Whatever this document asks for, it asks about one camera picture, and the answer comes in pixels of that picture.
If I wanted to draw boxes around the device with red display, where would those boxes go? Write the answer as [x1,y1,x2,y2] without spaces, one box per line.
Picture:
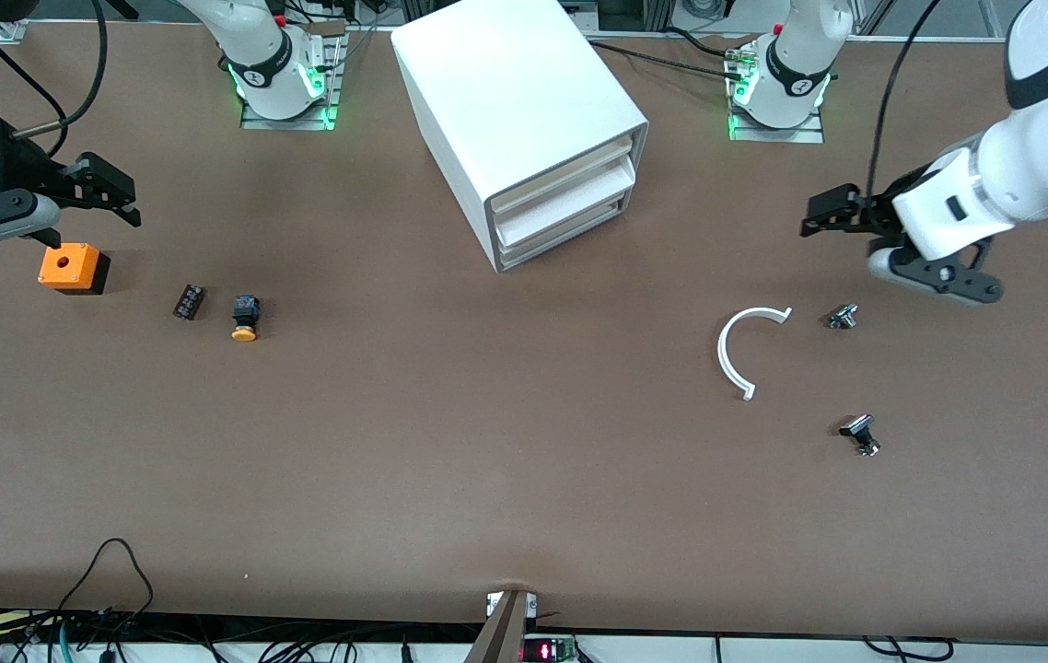
[521,634,577,663]

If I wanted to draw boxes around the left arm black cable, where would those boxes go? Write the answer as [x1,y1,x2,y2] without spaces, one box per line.
[867,0,942,208]

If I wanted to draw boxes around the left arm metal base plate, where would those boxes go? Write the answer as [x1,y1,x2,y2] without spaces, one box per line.
[728,51,826,144]

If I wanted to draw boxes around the tangled black cable bundle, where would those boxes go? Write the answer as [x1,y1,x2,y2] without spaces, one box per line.
[0,606,479,663]

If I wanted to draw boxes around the yellow mushroom push button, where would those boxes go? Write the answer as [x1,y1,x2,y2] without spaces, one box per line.
[230,295,262,343]

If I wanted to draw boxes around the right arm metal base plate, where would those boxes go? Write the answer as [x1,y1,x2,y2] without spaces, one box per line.
[240,23,342,131]

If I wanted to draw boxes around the orange button enclosure box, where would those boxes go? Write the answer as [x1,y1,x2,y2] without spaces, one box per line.
[38,243,111,296]

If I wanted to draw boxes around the black looped cable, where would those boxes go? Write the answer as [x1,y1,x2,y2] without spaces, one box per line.
[54,539,155,636]

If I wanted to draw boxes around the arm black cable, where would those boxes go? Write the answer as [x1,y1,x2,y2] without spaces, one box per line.
[0,0,111,157]
[867,0,942,208]

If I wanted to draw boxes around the black cables behind cabinet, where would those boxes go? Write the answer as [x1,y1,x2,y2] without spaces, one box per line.
[588,26,739,80]

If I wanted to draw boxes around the brown camera mount bracket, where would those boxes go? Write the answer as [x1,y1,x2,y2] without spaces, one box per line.
[464,589,539,663]

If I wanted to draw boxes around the white curved plastic arc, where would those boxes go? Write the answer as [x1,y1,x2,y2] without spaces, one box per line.
[717,307,794,401]

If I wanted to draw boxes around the short black cable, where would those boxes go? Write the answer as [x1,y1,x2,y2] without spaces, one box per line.
[863,635,954,661]

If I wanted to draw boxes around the small metal bolt lower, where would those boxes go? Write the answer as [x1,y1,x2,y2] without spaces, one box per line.
[838,414,881,458]

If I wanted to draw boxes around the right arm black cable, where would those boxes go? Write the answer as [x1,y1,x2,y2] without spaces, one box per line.
[0,0,111,157]

